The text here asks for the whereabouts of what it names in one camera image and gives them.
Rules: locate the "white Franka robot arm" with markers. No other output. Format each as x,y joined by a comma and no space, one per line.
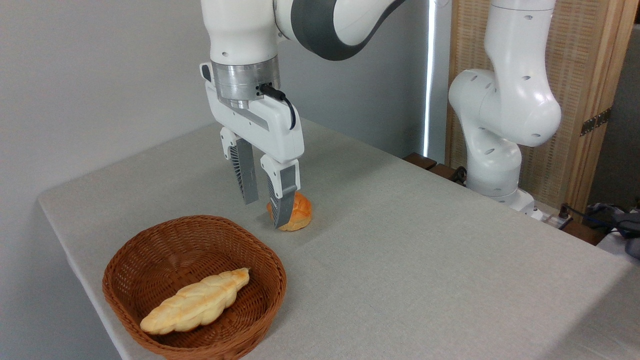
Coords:
240,30

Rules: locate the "round orange bread bun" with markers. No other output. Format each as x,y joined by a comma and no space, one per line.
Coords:
302,212

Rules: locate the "black power plug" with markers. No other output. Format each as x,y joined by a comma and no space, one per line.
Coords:
564,210

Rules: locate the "dark metal hinge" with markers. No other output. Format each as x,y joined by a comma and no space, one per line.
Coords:
595,121

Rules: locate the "long braided pale bread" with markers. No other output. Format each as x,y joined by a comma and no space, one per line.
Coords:
200,302

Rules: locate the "dark grey bag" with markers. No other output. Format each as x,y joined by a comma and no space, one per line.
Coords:
627,225

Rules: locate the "brown wooden block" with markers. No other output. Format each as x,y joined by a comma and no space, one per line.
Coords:
420,160
442,171

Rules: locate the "white power strip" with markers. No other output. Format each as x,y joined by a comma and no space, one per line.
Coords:
547,218

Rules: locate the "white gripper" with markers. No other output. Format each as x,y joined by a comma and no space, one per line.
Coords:
270,127

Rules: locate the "wooden rattan folding screen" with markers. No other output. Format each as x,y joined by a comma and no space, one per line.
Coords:
575,60

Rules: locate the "brown wicker basket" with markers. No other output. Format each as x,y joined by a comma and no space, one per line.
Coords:
150,260

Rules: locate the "grey tablecloth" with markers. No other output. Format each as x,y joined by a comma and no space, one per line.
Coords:
400,250

